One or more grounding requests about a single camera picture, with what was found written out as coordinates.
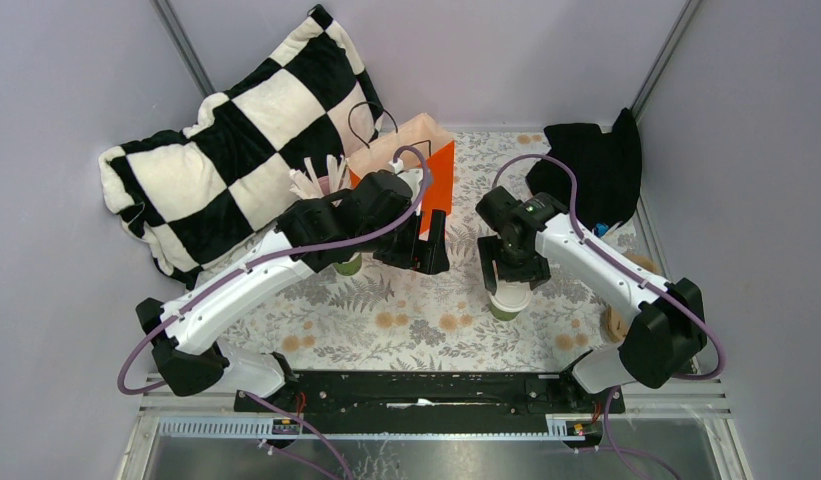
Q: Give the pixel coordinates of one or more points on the stack of green cups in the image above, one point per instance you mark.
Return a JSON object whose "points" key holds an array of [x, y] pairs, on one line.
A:
{"points": [[350, 267]]}

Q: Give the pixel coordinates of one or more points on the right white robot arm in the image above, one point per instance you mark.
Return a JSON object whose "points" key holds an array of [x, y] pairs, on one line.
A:
{"points": [[664, 319]]}

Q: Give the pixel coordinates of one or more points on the brown cardboard cup carrier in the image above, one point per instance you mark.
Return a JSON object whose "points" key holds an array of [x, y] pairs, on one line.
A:
{"points": [[622, 318]]}

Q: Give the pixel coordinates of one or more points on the black cloth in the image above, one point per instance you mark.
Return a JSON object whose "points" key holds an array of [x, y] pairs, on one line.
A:
{"points": [[607, 167]]}

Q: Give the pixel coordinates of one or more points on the pink straw holder cup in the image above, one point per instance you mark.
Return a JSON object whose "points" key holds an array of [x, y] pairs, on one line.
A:
{"points": [[306, 184]]}

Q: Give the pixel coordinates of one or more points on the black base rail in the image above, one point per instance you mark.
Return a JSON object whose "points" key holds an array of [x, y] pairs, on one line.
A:
{"points": [[396, 402]]}

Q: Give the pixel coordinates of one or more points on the black white checkered pillow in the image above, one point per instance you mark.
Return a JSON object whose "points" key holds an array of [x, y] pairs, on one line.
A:
{"points": [[196, 194]]}

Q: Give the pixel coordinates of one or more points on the orange paper bag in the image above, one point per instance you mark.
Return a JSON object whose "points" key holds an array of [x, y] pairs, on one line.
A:
{"points": [[421, 132]]}

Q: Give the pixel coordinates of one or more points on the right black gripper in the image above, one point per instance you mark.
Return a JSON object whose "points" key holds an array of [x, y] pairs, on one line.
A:
{"points": [[537, 269]]}

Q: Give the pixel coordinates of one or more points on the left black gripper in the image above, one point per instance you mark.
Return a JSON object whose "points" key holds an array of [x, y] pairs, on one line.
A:
{"points": [[429, 257]]}

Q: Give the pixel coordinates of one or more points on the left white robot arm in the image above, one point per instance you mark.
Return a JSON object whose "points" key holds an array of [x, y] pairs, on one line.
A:
{"points": [[184, 333]]}

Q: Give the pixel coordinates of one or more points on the floral tablecloth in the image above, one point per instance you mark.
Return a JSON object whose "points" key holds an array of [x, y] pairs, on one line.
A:
{"points": [[382, 318]]}

